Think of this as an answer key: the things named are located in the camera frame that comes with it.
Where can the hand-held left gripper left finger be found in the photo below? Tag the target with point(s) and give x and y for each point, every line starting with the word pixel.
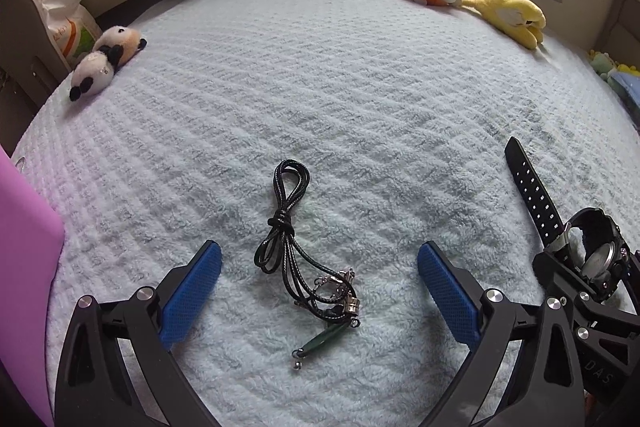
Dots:
pixel 192 292

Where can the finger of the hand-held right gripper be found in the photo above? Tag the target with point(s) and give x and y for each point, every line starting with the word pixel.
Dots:
pixel 600 337
pixel 635 277

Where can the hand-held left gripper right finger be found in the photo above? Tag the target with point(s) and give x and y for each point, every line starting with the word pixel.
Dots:
pixel 447 292

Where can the black wrist watch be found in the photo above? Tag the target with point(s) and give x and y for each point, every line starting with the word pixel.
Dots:
pixel 535 197

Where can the purple plastic tub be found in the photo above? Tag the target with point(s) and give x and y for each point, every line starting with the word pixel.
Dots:
pixel 25 257

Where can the green plush toy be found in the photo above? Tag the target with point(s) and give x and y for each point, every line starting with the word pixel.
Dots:
pixel 605 64

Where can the panda plush toy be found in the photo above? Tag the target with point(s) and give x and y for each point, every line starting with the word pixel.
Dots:
pixel 95 69

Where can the light blue quilted blanket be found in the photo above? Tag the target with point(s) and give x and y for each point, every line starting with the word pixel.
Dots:
pixel 325 82

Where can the beige padded headboard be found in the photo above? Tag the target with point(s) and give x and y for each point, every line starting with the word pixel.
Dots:
pixel 620 22

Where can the yellow plush toy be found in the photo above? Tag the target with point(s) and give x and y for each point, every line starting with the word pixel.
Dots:
pixel 510 12

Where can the white plastic bag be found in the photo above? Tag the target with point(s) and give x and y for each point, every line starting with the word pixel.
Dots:
pixel 67 17

